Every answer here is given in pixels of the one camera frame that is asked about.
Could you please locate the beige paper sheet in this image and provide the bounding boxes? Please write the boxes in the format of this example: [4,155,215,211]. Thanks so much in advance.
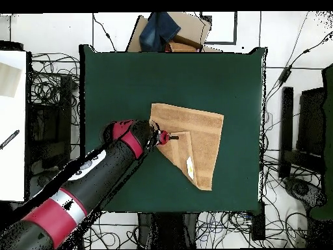
[0,62,22,98]

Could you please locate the tan terry towel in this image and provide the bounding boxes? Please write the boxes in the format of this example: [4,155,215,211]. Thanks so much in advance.
[149,103,225,191]

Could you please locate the black power strip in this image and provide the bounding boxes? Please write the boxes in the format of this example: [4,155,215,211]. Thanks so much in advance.
[250,201,267,242]

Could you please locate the brown cardboard box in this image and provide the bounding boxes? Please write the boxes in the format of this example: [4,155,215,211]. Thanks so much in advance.
[126,11,223,53]

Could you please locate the thin black cable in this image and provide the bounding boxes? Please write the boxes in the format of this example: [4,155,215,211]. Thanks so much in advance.
[92,12,117,52]

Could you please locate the black striped tool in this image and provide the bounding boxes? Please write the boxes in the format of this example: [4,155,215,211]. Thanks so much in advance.
[0,129,21,150]

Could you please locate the folded orange-brown cloth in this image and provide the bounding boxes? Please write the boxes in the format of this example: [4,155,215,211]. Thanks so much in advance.
[166,35,204,53]

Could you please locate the blue denim jeans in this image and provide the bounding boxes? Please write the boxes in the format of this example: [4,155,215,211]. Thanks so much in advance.
[139,11,182,52]

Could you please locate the dark green table cloth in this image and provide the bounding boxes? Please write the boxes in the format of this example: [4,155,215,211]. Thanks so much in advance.
[79,44,267,215]

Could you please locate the black cable with adapter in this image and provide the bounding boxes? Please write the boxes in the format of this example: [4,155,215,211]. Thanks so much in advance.
[265,31,333,105]

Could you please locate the black equipment rack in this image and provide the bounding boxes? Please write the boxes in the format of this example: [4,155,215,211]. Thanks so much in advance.
[27,75,74,171]

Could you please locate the black upright bar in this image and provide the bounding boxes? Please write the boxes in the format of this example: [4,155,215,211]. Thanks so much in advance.
[278,86,295,180]

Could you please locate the black flat panel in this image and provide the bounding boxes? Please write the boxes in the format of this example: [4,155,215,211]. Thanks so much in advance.
[296,87,326,157]

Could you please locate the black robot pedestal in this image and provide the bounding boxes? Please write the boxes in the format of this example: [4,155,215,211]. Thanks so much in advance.
[137,212,199,249]

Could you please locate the white desk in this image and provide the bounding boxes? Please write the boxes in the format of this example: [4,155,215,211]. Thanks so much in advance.
[0,50,28,202]

